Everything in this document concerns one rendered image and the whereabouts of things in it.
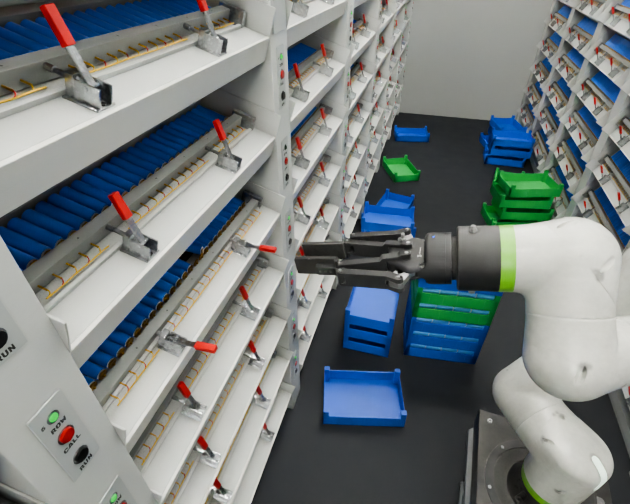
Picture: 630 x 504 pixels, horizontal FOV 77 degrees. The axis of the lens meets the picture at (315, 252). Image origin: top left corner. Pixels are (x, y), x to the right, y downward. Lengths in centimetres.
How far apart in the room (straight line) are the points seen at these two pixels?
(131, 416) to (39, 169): 37
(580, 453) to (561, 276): 56
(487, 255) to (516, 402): 60
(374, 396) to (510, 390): 70
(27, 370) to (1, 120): 22
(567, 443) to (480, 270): 58
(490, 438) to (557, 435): 27
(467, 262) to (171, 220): 42
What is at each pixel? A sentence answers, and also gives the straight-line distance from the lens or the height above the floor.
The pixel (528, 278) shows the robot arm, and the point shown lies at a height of 108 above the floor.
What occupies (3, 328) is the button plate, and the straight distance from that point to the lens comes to 42.
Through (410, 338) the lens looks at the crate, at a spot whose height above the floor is 11.
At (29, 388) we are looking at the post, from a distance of 47.
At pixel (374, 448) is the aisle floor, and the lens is 159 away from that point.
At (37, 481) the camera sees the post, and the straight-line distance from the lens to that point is 53.
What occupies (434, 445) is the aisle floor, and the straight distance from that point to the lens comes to 163.
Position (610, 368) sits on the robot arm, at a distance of 60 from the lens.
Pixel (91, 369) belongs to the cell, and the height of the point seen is 94.
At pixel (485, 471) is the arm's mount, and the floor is 35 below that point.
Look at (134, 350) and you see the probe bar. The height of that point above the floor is 93.
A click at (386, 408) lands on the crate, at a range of 166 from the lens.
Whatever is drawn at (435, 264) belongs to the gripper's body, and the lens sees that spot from 57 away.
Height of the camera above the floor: 141
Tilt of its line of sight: 38 degrees down
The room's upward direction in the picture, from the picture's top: straight up
